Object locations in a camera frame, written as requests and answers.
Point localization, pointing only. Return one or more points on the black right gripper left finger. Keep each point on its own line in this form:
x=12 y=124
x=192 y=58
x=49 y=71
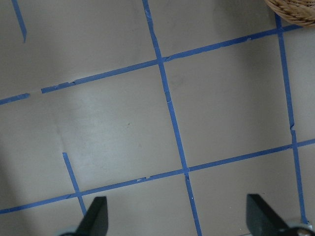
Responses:
x=95 y=222

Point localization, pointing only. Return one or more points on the woven wicker basket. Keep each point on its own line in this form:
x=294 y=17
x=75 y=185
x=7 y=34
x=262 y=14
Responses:
x=297 y=12

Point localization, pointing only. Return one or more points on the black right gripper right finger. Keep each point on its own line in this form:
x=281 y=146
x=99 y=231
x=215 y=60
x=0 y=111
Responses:
x=262 y=220

